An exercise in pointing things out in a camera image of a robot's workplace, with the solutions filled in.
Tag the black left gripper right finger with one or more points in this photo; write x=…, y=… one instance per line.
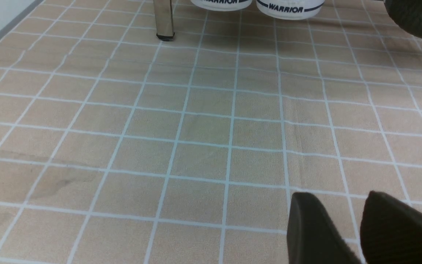
x=390, y=231

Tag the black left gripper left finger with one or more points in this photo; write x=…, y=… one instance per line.
x=312, y=237

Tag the navy canvas shoe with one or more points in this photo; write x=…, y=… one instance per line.
x=222, y=5
x=290, y=9

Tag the navy canvas shoe far left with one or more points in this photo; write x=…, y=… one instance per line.
x=222, y=5

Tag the silver metal shoe rack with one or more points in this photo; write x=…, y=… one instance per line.
x=163, y=12

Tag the black sneaker left of pair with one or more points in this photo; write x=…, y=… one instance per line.
x=407, y=14

